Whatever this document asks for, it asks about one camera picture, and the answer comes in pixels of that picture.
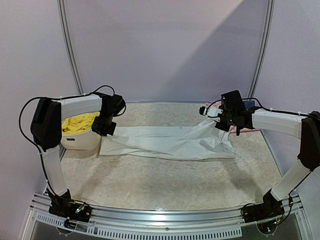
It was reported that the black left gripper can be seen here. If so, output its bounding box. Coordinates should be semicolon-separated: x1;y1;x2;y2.
91;110;116;136

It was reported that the white t-shirt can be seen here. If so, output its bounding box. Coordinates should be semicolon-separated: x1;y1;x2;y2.
99;119;235;161

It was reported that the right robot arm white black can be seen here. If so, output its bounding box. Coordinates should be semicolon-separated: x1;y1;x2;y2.
206;90;320;218

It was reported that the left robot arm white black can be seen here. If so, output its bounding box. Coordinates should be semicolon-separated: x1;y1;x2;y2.
30;92;126;217

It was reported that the white plastic laundry basket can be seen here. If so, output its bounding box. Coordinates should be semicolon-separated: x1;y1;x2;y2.
60;94;102;150

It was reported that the folded pink garment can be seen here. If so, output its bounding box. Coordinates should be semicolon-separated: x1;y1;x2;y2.
205;100;259;134

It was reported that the yellow garment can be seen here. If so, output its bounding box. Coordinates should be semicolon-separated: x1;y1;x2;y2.
61;112;100;135

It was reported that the folded navy blue garment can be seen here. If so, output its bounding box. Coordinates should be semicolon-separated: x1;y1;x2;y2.
243;100;256;109

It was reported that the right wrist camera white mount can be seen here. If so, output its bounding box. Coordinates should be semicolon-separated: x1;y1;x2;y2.
198;106;223;119

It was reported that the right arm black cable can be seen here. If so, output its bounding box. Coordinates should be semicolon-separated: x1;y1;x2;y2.
207;97;311;118

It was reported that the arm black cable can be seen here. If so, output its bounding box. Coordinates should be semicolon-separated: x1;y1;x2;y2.
207;97;311;118
18;84;126;151

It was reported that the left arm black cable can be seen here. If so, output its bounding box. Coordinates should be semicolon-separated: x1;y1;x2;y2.
18;84;126;151

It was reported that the right aluminium frame post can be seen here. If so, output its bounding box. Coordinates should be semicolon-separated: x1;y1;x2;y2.
247;0;275;98

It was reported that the aluminium frame post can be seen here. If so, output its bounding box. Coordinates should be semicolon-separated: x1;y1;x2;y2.
57;0;84;94
247;0;275;98

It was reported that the front aluminium rail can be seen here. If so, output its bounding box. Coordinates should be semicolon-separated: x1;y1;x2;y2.
22;193;312;240

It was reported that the left aluminium frame post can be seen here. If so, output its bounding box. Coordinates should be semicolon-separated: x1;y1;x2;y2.
57;0;84;94

